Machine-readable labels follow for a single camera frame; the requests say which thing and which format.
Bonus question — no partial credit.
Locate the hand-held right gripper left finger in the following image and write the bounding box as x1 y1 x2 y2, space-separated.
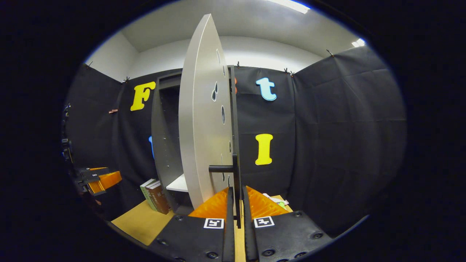
147 186 235 262

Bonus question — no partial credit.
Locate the black door handle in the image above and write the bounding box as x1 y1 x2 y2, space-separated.
209 153 242 229

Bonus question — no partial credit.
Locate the green and white plush toy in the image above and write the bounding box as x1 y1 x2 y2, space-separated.
263 193 290 210

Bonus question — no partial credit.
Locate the brown book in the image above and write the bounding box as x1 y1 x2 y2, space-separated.
146 181 170 215

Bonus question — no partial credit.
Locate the green book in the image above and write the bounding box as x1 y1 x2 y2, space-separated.
140 178 158 211

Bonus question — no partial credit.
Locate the long ceiling light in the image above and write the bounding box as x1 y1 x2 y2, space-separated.
268 0 311 14

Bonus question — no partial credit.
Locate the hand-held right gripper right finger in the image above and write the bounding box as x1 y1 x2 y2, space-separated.
242 186 333 262

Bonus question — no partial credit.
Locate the black backdrop cloth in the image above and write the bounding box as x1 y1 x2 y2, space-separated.
66 45 407 237

